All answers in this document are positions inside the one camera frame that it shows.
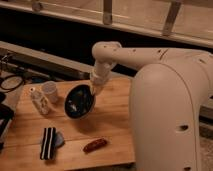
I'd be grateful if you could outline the white plastic cup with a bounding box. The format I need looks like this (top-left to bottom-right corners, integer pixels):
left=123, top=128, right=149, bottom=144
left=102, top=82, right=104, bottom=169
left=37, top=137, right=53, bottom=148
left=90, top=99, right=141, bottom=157
left=41, top=81, right=59, bottom=103

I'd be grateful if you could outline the black round cable loop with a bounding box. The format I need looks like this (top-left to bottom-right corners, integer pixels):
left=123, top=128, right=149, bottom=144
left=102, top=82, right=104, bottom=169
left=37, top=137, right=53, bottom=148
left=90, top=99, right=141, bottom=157
left=0, top=74, right=25, bottom=92

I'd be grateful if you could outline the metal window railing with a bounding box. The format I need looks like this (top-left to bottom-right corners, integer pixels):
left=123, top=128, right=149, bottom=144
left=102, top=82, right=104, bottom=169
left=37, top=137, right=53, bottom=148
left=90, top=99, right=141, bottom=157
left=0, top=0, right=213, bottom=48

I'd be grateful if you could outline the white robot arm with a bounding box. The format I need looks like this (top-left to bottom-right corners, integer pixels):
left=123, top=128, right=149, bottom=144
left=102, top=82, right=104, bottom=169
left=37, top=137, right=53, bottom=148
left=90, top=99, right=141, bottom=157
left=90, top=42, right=213, bottom=171

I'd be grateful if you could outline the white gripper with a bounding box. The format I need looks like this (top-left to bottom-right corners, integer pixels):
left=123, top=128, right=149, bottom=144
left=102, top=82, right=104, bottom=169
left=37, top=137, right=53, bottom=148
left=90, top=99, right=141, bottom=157
left=90, top=62, right=114, bottom=96

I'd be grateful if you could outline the wooden table board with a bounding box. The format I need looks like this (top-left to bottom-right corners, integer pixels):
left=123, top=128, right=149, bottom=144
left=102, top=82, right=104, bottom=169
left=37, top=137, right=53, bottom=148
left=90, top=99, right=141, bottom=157
left=0, top=78, right=134, bottom=171

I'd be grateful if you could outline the black ceramic bowl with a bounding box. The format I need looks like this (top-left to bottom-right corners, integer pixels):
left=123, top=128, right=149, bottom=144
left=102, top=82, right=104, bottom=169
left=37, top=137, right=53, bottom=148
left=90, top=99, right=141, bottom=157
left=64, top=84, right=95, bottom=119

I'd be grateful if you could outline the brown chocolate bar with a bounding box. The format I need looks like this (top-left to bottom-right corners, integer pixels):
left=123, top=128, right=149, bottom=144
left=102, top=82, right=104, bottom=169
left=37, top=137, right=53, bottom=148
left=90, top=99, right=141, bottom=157
left=83, top=138, right=108, bottom=153

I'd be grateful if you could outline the black white striped cloth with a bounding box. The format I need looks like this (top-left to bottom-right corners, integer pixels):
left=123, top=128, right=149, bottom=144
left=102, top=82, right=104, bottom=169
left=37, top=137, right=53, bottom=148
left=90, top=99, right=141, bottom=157
left=40, top=127, right=56, bottom=160

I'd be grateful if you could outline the white spotted bottle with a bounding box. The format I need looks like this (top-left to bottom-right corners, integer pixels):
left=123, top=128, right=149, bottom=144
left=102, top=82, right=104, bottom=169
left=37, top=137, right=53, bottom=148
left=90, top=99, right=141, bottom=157
left=30, top=87, right=50, bottom=115

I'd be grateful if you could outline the black device at left edge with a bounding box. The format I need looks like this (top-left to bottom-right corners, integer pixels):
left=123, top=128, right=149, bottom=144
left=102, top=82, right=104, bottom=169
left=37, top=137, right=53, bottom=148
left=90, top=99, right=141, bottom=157
left=0, top=92, right=14, bottom=136

